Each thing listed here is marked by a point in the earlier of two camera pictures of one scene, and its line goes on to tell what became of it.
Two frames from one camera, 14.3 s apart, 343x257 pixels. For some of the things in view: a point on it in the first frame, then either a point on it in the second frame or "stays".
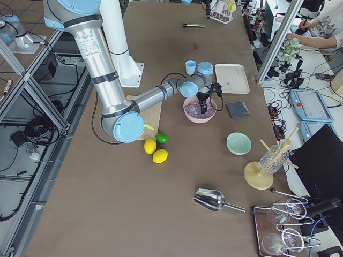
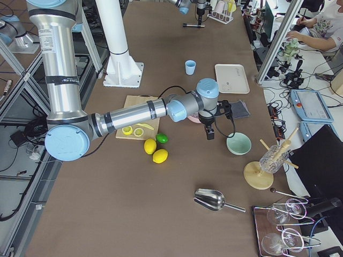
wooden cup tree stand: [255, 177] stays
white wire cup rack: [221, 10] stays
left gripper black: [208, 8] -> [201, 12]
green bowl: [238, 143] stays
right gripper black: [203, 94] -> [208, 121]
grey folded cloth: [237, 109] stays
